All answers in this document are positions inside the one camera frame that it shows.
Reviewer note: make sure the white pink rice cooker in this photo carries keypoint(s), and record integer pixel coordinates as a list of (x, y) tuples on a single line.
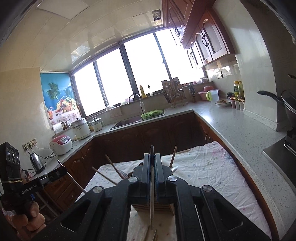
[(60, 145)]

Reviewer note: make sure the steel electric kettle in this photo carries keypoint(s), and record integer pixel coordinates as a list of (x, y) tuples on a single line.
[(38, 166)]

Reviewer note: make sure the yellow oil bottle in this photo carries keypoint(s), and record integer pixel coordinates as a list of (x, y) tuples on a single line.
[(238, 89)]

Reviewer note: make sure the light wooden chopstick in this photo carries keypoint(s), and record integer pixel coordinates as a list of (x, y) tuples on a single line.
[(104, 176)]

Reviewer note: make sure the pink plastic basin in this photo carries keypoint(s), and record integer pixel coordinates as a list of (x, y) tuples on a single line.
[(203, 93)]

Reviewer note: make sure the green lid white pitcher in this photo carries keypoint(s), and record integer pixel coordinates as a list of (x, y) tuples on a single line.
[(212, 95)]

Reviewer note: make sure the yellow soap bottle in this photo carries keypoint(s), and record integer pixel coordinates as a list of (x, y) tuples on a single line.
[(142, 92)]

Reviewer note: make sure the dark wooden chopstick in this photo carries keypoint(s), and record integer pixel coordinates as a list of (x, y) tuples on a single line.
[(72, 178)]

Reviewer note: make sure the floral white tablecloth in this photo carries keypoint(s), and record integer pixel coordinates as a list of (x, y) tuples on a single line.
[(202, 165)]

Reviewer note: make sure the gas stove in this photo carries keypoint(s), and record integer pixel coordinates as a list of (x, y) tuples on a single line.
[(282, 154)]

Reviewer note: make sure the steel fork dark handle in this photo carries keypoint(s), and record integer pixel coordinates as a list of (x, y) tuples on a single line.
[(124, 175)]

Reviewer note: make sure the sink faucet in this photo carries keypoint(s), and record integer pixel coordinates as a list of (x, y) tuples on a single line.
[(136, 98)]

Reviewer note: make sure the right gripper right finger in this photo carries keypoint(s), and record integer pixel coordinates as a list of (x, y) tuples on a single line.
[(201, 213)]

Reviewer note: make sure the dish drying rack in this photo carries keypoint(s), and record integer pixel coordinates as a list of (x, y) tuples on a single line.
[(173, 92)]

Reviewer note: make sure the thin brown chopstick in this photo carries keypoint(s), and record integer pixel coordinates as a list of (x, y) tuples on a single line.
[(173, 156)]

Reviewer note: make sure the metal chopstick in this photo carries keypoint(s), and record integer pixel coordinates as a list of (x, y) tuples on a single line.
[(151, 187)]

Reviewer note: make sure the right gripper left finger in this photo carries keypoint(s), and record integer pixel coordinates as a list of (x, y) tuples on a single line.
[(102, 213)]

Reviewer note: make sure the large white slow cooker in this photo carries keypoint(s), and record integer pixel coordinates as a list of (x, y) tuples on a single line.
[(81, 128)]

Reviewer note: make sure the black wok with lid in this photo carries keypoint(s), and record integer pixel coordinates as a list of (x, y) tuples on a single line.
[(285, 105)]

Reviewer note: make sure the wall power socket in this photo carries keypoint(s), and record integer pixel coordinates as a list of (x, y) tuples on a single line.
[(30, 144)]

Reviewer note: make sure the wooden upper cabinets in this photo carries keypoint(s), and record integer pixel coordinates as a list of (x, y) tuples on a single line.
[(196, 26)]

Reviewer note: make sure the small white cooker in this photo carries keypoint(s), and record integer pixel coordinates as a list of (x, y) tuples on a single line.
[(97, 124)]

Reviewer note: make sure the tropical fruit poster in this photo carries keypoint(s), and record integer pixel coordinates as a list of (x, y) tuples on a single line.
[(59, 97)]

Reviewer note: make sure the person left hand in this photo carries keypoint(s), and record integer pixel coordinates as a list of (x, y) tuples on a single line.
[(26, 227)]

